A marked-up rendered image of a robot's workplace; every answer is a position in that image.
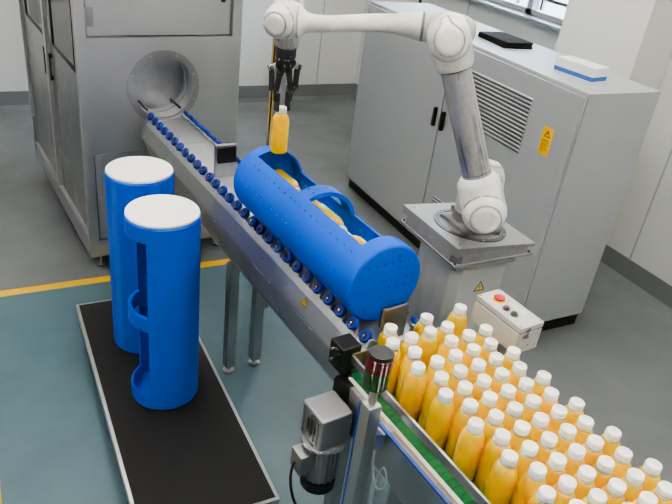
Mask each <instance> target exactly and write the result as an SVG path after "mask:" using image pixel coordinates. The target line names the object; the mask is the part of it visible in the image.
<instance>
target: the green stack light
mask: <svg viewBox="0 0 672 504"><path fill-rule="evenodd" d="M390 377H391V373H390V374H389V375H388V376H385V377H376V376H373V375H371V374H370V373H368V372H367V370H366V368H365V370H364V376H363V381H362V384H363V386H364V388H365V389H366V390H368V391H370V392H372V393H383V392H385V391H386V390H387V389H388V387H389V382H390Z"/></svg>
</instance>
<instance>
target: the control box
mask: <svg viewBox="0 0 672 504"><path fill-rule="evenodd" d="M495 294H501V295H503V296H505V300H504V301H497V300H496V299H495V298H494V295H495ZM512 304H513V305H512ZM504 305H508V306H509V307H510V310H504V309H503V306H504ZM514 305H515V306H514ZM518 308H519V309H518ZM512 311H516V312H517V313H518V316H512V315H511V312H512ZM522 311H523V313H522ZM525 313H526V314H525ZM527 314H528V315H527ZM471 320H472V321H473V322H474V323H475V324H477V325H478V326H479V327H480V325H481V324H488V325H490V326H492V328H493V331H492V338H494V339H496V340H497V341H498V343H500V344H501V345H502V346H503V347H504V348H506V349H507V348H508V347H509V346H515V347H517V348H519V349H520V350H521V352H523V351H526V350H529V349H532V348H535V347H536V345H537V342H538V339H539V336H540V333H541V330H542V327H543V324H544V321H542V320H541V319H540V318H538V317H537V316H536V315H534V314H533V313H532V312H530V311H529V310H527V309H526V308H525V307H523V306H522V305H521V304H519V303H518V302H517V301H515V300H514V299H513V298H511V297H510V296H509V295H507V294H506V293H505V292H503V291H502V290H500V289H497V290H493V291H490V292H486V293H482V294H479V295H477V298H476V302H475V306H474V310H473V314H472V317H471Z"/></svg>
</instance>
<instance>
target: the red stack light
mask: <svg viewBox="0 0 672 504"><path fill-rule="evenodd" d="M393 362H394V359H393V360H392V361H391V362H388V363H378V362H375V361H373V360H372V359H371V358H370V357H369V356H368V353H367V359H366V364H365V368H366V370H367V372H368V373H370V374H371V375H373V376H376V377H385V376H388V375H389V374H390V373H391V372H392V367H393Z"/></svg>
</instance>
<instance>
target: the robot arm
mask: <svg viewBox="0 0 672 504"><path fill-rule="evenodd" d="M263 27H264V29H265V31H266V33H267V34H268V35H269V36H271V37H273V38H274V44H275V45H276V53H275V57H276V59H275V61H274V63H273V64H271V65H270V64H268V66H267V67H268V70H269V91H271V92H273V101H274V110H275V111H277V112H279V105H280V93H279V88H280V84H281V80H282V76H283V75H284V73H286V78H287V89H288V91H285V106H286V107H287V111H290V101H292V94H293V93H294V91H297V90H298V83H299V75H300V70H301V68H302V65H301V64H299V63H296V60H295V58H296V51H297V47H299V38H300V37H301V36H302V35H304V34H305V33H312V32H385V33H391V34H396V35H400V36H403V37H407V38H410V39H413V40H417V41H421V42H426V43H428V49H429V53H430V56H431V59H432V62H433V65H434V68H435V70H436V71H437V73H438V74H441V77H442V82H443V87H444V92H445V96H446V101H447V106H448V110H449V115H450V120H451V125H452V129H453V134H454V139H455V143H456V148H457V153H458V158H459V162H460V167H461V172H462V176H461V177H460V179H459V180H458V182H457V191H458V193H457V197H456V203H455V204H452V205H451V210H452V211H453V212H451V213H446V212H442V213H441V215H440V217H441V218H443V219H445V220H446V221H447V222H448V223H450V224H451V225H452V226H453V227H454V228H456V229H457V230H458V231H459V232H460V234H461V235H464V236H471V235H500V232H501V231H500V230H499V228H500V227H501V226H502V225H503V224H504V222H505V220H506V218H507V205H506V201H505V195H504V191H503V190H504V182H505V174H504V170H503V167H502V166H501V165H500V163H499V162H497V161H494V160H491V159H489V158H488V152H487V147H486V142H485V137H484V132H483V127H482V121H481V116H480V111H479V106H478V101H477V96H476V90H475V85H474V80H473V75H472V70H471V66H472V65H473V62H474V53H473V43H472V41H473V40H474V38H475V35H476V23H475V22H474V20H473V19H471V18H470V17H468V16H466V15H463V14H459V13H456V12H451V11H420V12H410V13H373V14H350V15H317V14H312V13H309V12H307V11H306V10H305V9H304V0H275V1H274V4H272V5H271V6H270V7H269V8H268V9H267V10H266V12H265V13H264V16H263ZM421 39H422V40H421ZM275 66H276V68H277V72H276V73H277V75H276V79H275V71H274V70H275ZM293 68H295V69H294V75H293V82H292V69H293Z"/></svg>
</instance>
